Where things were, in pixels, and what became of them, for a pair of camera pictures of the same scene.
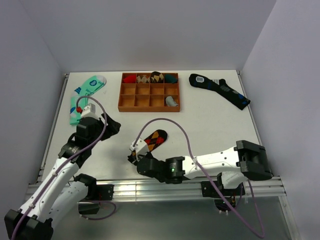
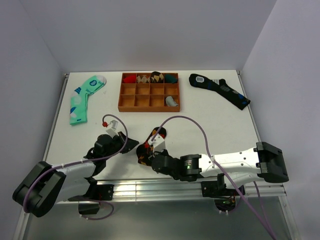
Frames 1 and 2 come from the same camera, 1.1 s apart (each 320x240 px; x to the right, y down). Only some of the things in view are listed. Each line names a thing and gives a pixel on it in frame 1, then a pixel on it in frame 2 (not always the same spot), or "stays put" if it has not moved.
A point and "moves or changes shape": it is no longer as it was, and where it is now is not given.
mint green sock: (79, 98) stays put
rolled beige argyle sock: (144, 79) stays put
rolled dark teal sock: (170, 78) stays put
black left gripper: (112, 128) → (130, 144)
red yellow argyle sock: (156, 139) moves or changes shape
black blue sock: (221, 86) stays put
